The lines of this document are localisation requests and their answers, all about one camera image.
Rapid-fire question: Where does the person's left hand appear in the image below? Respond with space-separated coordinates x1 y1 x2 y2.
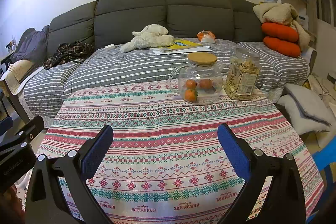
0 185 25 223

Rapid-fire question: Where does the plastic jar of seeds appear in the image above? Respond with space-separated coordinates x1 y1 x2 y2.
224 47 261 101

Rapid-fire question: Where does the glass jar with cork lid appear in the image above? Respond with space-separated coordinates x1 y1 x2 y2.
169 52 226 105

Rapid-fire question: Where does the cream dotted pillow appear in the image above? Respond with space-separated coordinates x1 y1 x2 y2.
1 60 36 97

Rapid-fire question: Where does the white charger with cable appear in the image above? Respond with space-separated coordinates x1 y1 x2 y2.
88 44 116 61

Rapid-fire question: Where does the orange tangerine right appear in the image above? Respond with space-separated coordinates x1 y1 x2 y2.
199 79 213 90

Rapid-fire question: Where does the dark plaid shirt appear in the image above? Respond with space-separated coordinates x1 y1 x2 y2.
43 42 95 70

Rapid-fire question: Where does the yellow white magazine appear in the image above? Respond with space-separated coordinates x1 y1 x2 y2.
150 39 212 56

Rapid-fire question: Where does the purple grey jacket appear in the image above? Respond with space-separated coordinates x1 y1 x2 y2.
10 25 49 65

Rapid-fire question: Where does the orange tangerine front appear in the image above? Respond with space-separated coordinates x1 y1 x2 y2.
183 89 198 103

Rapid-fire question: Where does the orange snack bag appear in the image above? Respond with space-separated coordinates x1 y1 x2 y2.
197 30 216 44

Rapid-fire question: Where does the white plush toy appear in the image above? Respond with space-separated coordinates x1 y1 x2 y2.
120 24 174 53

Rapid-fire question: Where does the orange tangerine left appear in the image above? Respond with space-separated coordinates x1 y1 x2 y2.
185 79 197 89

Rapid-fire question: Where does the patterned handmade tablecloth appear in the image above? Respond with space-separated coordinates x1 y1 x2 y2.
38 81 323 223

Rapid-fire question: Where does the grey striped quilt cover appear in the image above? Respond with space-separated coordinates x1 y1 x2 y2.
18 39 310 127

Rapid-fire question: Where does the grey floor cushion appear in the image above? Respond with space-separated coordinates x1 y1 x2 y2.
277 84 335 135

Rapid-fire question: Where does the beige fleece blanket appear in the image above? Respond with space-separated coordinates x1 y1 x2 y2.
253 3 310 51

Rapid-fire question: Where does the orange tangerine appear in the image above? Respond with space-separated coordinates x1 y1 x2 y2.
185 79 197 89
183 89 198 103
199 79 213 90

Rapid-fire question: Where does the dark grey sofa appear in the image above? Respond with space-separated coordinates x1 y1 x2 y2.
10 0 266 122

